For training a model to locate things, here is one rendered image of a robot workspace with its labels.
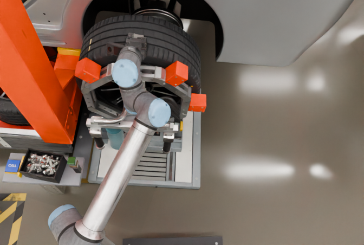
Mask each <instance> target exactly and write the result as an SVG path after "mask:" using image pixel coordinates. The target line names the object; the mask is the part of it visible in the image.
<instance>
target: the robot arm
mask: <svg viewBox="0 0 364 245"><path fill-rule="evenodd" d="M146 38H147V37H144V35H138V34H135V33H128V36H127V38H126V45H125V46H123V45H121V44H117V43H114V42H107V43H106V46H107V53H109V54H112V55H115V56H118V58H117V60H116V63H115V64H114V66H113V70H112V77H113V80H114V81H115V83H116V84H118V85H119V89H120V93H121V96H122V99H123V105H124V107H125V109H126V111H127V112H128V113H130V114H136V116H135V118H134V122H133V124H132V126H131V127H130V129H129V131H128V133H127V135H126V137H125V139H124V141H123V143H122V145H121V147H120V148H119V150H118V152H117V154H116V156H115V158H114V160H113V162H112V164H111V166H110V168H109V169H108V171H107V173H106V175H105V177H104V179H103V181H102V183H101V185H100V187H99V189H98V190H97V192H96V194H95V196H94V198H93V200H92V202H91V204H90V206H89V208H88V210H87V211H86V213H85V215H84V217H83V216H81V215H80V214H79V213H78V211H77V209H76V208H75V207H74V206H73V205H70V204H66V205H62V206H60V207H58V208H57V209H55V210H54V211H53V212H52V213H51V215H50V216H49V219H48V226H49V229H50V230H51V232H52V233H53V235H54V237H55V239H56V241H57V242H58V245H115V244H114V243H113V242H112V241H110V240H109V239H108V238H106V237H105V231H104V228H105V226H106V224H107V222H108V220H109V218H110V216H111V215H112V213H113V211H114V209H115V207H116V205H117V203H118V201H119V199H120V197H121V196H122V194H123V192H124V190H125V188H126V186H127V184H128V182H129V180H130V178H131V177H132V175H133V173H134V171H135V169H136V168H137V166H138V164H139V161H140V159H141V158H142V156H143V154H144V152H145V150H146V149H147V147H148V145H149V143H150V141H151V139H152V137H153V135H154V133H155V132H156V131H157V129H158V127H162V126H164V125H165V124H166V123H167V122H168V120H169V118H170V116H171V109H170V107H169V105H168V104H167V103H166V102H165V101H164V100H163V99H160V98H158V97H156V96H155V95H153V94H151V93H150V92H148V91H147V90H145V89H144V86H143V83H142V78H141V74H140V65H141V61H142V60H144V58H145V57H146V54H147V50H146V49H147V41H146Z"/></svg>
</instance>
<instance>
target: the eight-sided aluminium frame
mask: <svg viewBox="0 0 364 245"><path fill-rule="evenodd" d="M114 64H115V63H111V64H108V65H107V66H105V67H104V68H102V69H101V72H100V78H99V79H98V80H96V81H95V82H93V83H88V82H86V81H84V80H83V81H82V86H81V93H82V94H83V97H84V99H85V102H86V105H87V108H88V110H90V111H91V112H94V113H96V114H99V115H101V116H103V117H105V118H116V117H118V116H119V115H120V114H121V113H122V112H121V111H120V110H118V109H116V108H114V107H111V106H109V105H107V104H105V103H103V102H101V101H99V100H98V99H97V98H96V95H95V91H94V89H96V88H98V87H100V86H102V85H104V84H106V83H108V82H110V81H112V80H113V77H112V70H113V66H114ZM140 72H142V73H140V74H141V78H142V81H147V82H156V83H159V84H160V85H162V86H164V87H165V88H167V89H168V90H170V91H171V92H173V93H174V94H176V95H177V96H179V97H181V102H180V104H181V110H180V118H181V119H183V118H186V116H187V111H188V109H189V105H190V101H191V87H190V86H189V85H187V84H185V83H184V82H183V83H181V84H179V85H178V86H176V87H175V86H172V85H170V84H169V83H166V82H165V79H166V69H163V68H162V67H157V66H155V67H152V66H140ZM168 121H171V122H173V121H174V117H173V116H170V118H169V120H168Z"/></svg>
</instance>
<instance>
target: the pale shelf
mask: <svg viewBox="0 0 364 245"><path fill-rule="evenodd" d="M25 155H26V154H23V153H11V154H10V157H9V160H22V157H23V156H25ZM64 157H65V159H66V160H67V161H68V157H66V156H64ZM76 159H77V160H78V162H79V165H80V167H81V168H82V172H81V174H78V173H75V171H74V170H73V169H72V168H70V167H69V165H68V164H66V167H65V169H64V172H63V175H62V178H61V180H60V183H59V184H58V183H53V182H47V181H44V180H39V179H33V178H28V177H25V176H24V175H22V177H21V178H19V177H18V176H17V174H9V173H4V177H3V180H2V181H3V182H5V183H22V184H41V185H60V186H79V187H80V184H81V179H82V173H83V167H84V163H85V158H83V157H76Z"/></svg>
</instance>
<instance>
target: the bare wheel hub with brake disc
mask: <svg viewBox="0 0 364 245"><path fill-rule="evenodd" d="M134 15H143V16H145V15H146V16H152V17H154V18H155V17H156V18H158V19H162V20H164V21H168V22H171V23H173V24H175V25H177V26H178V27H180V28H182V27H181V23H180V22H179V20H178V19H177V18H176V17H175V16H174V15H173V14H171V13H169V12H167V11H165V10H160V9H144V10H140V11H138V12H136V13H135V14H134Z"/></svg>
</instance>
